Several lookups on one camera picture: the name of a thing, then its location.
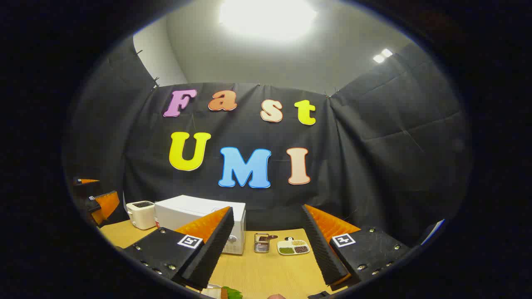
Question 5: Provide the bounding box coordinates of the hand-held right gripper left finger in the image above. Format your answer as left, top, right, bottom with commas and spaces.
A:
123, 206, 235, 290

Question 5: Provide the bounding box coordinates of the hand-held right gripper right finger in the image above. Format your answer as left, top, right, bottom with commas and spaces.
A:
301, 204, 411, 287

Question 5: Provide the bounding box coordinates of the white microwave oven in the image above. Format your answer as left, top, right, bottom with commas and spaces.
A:
154, 195, 246, 255

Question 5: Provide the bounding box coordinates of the lettuce sandwich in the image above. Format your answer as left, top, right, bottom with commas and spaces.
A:
202, 286, 244, 299

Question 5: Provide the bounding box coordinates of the white divided dish of beans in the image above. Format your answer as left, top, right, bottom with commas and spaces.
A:
277, 237, 310, 255

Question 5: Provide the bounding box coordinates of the white toaster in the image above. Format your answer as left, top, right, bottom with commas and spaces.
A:
126, 201, 158, 230

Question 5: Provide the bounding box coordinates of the small ceiling light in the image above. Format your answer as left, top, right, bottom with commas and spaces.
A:
373, 48, 393, 64

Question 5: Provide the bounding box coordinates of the large ceiling light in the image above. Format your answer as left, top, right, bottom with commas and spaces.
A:
219, 0, 318, 40

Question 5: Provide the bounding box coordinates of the metal wire utensil holder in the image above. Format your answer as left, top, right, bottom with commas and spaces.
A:
254, 233, 271, 253

